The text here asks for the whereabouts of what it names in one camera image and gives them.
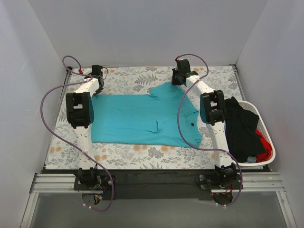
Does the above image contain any teal t shirt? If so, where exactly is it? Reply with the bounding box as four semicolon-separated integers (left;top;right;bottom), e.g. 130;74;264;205
91;82;202;147

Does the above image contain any floral table cloth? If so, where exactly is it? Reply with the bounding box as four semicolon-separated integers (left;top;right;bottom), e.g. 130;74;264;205
45;66;242;170

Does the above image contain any red t shirt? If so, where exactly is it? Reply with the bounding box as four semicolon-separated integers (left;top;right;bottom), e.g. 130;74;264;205
255;129;272;163

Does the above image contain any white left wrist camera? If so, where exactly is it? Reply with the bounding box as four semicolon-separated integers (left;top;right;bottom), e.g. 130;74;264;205
78;68;92;75

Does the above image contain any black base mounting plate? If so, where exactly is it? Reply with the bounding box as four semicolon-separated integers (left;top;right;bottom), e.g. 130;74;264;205
73;168;243;201

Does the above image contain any white laundry basket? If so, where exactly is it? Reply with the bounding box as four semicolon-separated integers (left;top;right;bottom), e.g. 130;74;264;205
237;100;276;167

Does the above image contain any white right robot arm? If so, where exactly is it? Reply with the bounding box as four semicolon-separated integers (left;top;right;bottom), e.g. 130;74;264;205
171;56;235;170

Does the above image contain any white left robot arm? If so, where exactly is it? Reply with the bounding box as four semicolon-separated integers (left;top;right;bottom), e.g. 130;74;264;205
66;65;104;170

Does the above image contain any aluminium front rail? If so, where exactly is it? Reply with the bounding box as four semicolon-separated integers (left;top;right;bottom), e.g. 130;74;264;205
20;172;296;228

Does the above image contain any black t shirt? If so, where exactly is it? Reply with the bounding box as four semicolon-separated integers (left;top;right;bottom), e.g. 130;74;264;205
225;97;265;163

